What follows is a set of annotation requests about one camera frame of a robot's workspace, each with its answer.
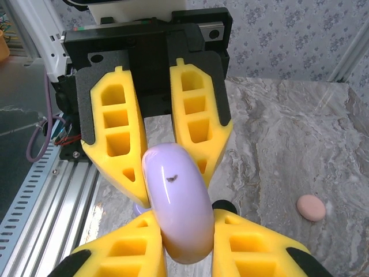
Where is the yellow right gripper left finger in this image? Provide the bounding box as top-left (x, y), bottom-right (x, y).
top-left (54, 209), bottom-right (168, 277)

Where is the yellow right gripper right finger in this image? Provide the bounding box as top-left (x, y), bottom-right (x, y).
top-left (212, 207), bottom-right (335, 277)

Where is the pink earbud charging case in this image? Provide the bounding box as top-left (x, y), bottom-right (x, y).
top-left (296, 194), bottom-right (327, 222)

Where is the purple earbud charging case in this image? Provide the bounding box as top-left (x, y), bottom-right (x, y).
top-left (141, 143), bottom-right (216, 265)

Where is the orange object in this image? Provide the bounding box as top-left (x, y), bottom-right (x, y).
top-left (0, 28), bottom-right (11, 61)

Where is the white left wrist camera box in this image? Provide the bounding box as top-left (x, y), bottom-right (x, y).
top-left (88, 0), bottom-right (187, 23)

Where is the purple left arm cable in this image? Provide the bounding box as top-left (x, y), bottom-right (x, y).
top-left (25, 65), bottom-right (67, 162)

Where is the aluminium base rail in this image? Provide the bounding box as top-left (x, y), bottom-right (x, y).
top-left (37, 160), bottom-right (102, 277)

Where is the white slotted cable duct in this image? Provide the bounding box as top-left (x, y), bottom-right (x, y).
top-left (0, 138), bottom-right (63, 277)

